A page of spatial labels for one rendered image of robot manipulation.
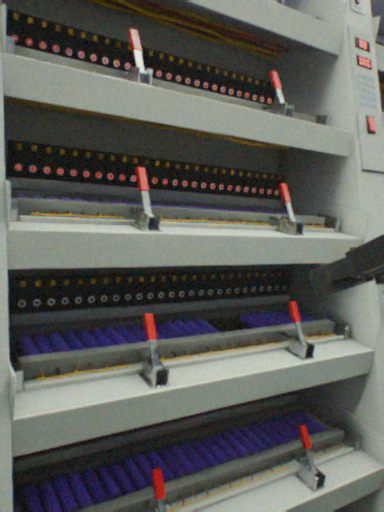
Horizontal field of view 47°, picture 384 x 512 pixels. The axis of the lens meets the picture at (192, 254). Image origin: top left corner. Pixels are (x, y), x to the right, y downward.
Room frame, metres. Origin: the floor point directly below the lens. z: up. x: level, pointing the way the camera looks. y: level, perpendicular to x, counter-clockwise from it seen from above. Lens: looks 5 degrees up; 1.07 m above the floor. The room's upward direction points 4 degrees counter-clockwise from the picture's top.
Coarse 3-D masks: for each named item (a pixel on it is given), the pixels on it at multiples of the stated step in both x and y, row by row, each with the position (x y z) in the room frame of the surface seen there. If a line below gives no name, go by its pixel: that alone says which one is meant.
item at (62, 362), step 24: (192, 336) 0.68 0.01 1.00; (216, 336) 0.69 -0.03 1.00; (240, 336) 0.71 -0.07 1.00; (264, 336) 0.74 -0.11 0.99; (312, 336) 0.81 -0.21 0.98; (24, 360) 0.54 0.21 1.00; (48, 360) 0.55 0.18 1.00; (72, 360) 0.57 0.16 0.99; (96, 360) 0.58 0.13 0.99; (120, 360) 0.60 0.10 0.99; (168, 360) 0.63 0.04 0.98
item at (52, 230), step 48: (48, 144) 0.64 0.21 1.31; (48, 192) 0.64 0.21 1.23; (96, 192) 0.70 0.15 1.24; (144, 192) 0.58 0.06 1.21; (192, 192) 0.80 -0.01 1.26; (240, 192) 0.86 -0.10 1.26; (48, 240) 0.49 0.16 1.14; (96, 240) 0.52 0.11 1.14; (144, 240) 0.56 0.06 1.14; (192, 240) 0.60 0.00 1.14; (240, 240) 0.64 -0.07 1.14; (288, 240) 0.69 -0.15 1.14; (336, 240) 0.75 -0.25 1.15
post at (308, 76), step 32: (288, 0) 0.90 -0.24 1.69; (320, 0) 0.83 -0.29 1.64; (288, 64) 0.92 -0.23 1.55; (320, 64) 0.84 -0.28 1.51; (288, 96) 0.92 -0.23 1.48; (320, 96) 0.85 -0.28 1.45; (352, 96) 0.80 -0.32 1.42; (288, 160) 0.93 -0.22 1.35; (320, 160) 0.86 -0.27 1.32; (352, 160) 0.80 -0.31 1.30; (288, 192) 0.94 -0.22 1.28; (320, 192) 0.87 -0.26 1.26; (352, 192) 0.80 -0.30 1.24; (352, 288) 0.82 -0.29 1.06; (320, 384) 0.90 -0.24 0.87; (352, 384) 0.84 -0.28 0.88
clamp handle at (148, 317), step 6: (144, 318) 0.59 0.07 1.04; (150, 318) 0.59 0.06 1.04; (144, 324) 0.59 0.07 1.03; (150, 324) 0.58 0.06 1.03; (150, 330) 0.58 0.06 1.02; (150, 336) 0.58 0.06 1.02; (150, 342) 0.58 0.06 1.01; (150, 348) 0.58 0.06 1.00; (156, 348) 0.58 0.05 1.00; (150, 354) 0.58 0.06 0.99; (156, 354) 0.58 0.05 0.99; (156, 360) 0.58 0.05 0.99; (156, 366) 0.57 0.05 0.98
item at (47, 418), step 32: (32, 320) 0.64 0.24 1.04; (64, 320) 0.67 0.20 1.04; (320, 320) 0.89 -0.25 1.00; (352, 320) 0.82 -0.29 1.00; (224, 352) 0.69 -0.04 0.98; (288, 352) 0.73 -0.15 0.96; (320, 352) 0.75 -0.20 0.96; (352, 352) 0.77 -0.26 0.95; (96, 384) 0.56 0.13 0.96; (128, 384) 0.57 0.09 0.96; (192, 384) 0.59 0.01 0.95; (224, 384) 0.62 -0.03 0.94; (256, 384) 0.65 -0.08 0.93; (288, 384) 0.69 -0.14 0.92; (32, 416) 0.48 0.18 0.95; (64, 416) 0.50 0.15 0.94; (96, 416) 0.52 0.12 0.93; (128, 416) 0.55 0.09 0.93; (160, 416) 0.57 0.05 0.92; (32, 448) 0.49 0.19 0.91
